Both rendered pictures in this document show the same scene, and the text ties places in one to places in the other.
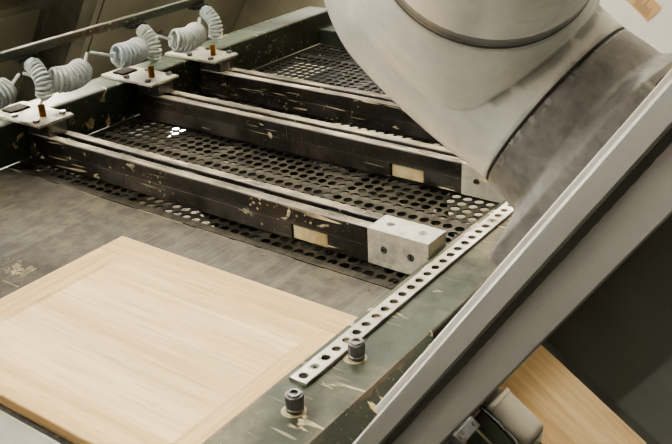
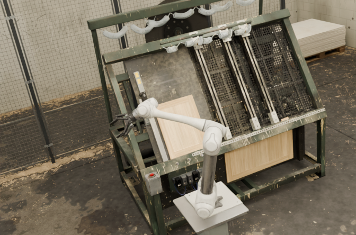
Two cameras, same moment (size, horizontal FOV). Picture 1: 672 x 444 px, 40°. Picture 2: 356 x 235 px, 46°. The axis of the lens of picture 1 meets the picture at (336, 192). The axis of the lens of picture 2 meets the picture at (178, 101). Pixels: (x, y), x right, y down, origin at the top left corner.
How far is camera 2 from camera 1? 343 cm
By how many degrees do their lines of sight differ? 47
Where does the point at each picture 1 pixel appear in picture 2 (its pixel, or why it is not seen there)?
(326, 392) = (194, 159)
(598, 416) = (238, 159)
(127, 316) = not seen: hidden behind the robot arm
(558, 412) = (232, 156)
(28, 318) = (169, 110)
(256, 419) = (184, 157)
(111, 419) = (170, 142)
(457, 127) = not seen: hidden behind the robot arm
